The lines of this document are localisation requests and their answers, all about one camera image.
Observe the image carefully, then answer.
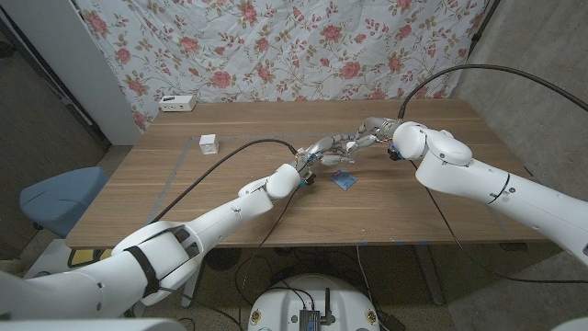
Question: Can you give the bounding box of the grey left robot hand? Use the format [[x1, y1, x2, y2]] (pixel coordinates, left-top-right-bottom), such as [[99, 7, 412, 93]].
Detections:
[[296, 133, 357, 172]]

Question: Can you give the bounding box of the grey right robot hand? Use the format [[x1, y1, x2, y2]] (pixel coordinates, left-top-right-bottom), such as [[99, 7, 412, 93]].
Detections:
[[346, 116, 403, 155]]

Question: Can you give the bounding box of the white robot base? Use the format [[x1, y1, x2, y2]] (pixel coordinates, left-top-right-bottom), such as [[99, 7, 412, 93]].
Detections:
[[247, 274, 381, 331]]

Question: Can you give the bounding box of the blue sugar packet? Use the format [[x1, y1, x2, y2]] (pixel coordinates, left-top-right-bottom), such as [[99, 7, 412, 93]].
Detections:
[[330, 169, 358, 191]]

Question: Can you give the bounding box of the white cube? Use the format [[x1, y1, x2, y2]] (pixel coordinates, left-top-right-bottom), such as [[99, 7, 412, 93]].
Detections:
[[198, 133, 221, 155]]

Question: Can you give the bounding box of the floral backdrop cloth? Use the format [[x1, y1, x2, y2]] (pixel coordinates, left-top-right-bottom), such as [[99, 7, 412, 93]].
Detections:
[[75, 0, 491, 132]]

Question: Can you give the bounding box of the black backdrop pole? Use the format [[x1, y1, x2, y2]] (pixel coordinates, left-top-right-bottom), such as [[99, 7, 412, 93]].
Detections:
[[467, 0, 502, 59]]

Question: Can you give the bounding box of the white power strip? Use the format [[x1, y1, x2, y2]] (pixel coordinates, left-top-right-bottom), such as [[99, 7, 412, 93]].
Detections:
[[158, 95, 198, 113]]

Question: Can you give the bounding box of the grey table leg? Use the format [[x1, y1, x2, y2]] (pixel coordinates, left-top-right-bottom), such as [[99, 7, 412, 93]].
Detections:
[[415, 243, 446, 307]]

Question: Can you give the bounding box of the black module with antenna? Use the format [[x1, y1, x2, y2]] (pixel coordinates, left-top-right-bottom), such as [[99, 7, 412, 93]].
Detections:
[[299, 288, 335, 331]]

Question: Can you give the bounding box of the white table leg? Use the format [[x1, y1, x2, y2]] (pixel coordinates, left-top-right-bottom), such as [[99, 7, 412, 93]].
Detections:
[[180, 268, 206, 308]]

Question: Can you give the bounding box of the tall white panel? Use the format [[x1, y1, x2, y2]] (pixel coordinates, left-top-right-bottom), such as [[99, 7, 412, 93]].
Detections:
[[0, 0, 142, 146]]

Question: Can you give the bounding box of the yellow and black floor marker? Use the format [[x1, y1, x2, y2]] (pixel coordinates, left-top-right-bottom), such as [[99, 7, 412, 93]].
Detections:
[[67, 247, 114, 269]]

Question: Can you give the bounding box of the blue padded stool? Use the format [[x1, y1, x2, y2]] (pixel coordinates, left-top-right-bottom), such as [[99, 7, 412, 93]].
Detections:
[[18, 165, 109, 239]]

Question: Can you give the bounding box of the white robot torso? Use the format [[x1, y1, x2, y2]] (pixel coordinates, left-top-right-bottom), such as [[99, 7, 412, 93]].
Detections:
[[0, 315, 588, 331]]

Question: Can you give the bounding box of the white floor plate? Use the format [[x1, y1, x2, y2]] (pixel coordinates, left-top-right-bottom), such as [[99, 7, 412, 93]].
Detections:
[[22, 237, 77, 281]]

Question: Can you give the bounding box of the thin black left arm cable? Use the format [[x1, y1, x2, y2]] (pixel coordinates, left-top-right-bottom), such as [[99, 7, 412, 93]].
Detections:
[[234, 183, 302, 331]]

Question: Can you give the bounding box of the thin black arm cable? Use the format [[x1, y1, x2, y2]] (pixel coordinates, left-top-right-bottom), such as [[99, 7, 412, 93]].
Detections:
[[410, 159, 588, 285], [234, 183, 302, 331]]

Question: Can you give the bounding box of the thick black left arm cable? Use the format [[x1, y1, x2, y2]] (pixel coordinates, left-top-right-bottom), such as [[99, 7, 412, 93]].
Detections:
[[149, 138, 299, 225]]

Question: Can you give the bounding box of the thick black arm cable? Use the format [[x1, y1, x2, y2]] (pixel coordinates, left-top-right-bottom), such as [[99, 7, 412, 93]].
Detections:
[[397, 63, 588, 120], [149, 138, 299, 225]]

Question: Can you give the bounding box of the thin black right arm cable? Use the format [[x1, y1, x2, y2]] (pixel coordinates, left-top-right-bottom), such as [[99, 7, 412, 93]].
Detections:
[[410, 159, 588, 285]]

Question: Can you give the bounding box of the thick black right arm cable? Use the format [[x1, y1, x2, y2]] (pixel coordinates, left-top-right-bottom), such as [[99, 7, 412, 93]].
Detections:
[[397, 63, 588, 120]]

